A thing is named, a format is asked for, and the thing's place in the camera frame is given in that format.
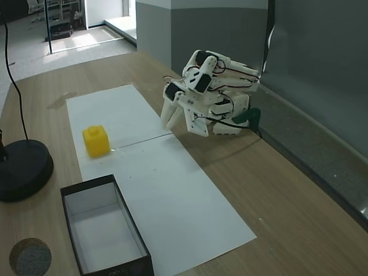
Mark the black vertical pole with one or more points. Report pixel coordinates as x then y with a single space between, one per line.
49 26

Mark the office chair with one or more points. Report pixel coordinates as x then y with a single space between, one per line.
36 8

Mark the dark brown open box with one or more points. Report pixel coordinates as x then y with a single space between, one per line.
106 227

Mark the black round stand base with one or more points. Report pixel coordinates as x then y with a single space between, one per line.
24 169

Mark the yellow cube block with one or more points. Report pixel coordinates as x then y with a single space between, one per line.
97 142

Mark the green table clamp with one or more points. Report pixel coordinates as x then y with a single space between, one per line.
248 115

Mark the black floor crate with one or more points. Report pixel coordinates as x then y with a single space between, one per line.
61 30

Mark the white paper sheet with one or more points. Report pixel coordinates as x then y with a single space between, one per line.
178 198
120 115

